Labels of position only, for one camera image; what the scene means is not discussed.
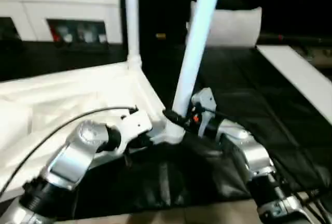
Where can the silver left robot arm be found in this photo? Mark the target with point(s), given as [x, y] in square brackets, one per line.
[75, 154]

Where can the white plastic table leg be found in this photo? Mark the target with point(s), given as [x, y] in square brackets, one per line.
[133, 21]
[197, 47]

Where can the white plastic table top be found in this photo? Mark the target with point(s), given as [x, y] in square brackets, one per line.
[64, 91]

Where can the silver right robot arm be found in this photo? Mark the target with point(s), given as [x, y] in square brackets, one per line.
[249, 151]

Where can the black couch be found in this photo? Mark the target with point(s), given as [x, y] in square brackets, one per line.
[285, 1]

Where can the small brown label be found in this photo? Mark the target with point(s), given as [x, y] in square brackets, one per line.
[160, 35]

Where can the black table mat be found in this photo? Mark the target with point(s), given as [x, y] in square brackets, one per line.
[246, 91]

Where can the grey cushion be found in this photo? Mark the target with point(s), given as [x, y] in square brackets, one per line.
[233, 27]

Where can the white cabinet with glass doors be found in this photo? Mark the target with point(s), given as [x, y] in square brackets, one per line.
[64, 11]

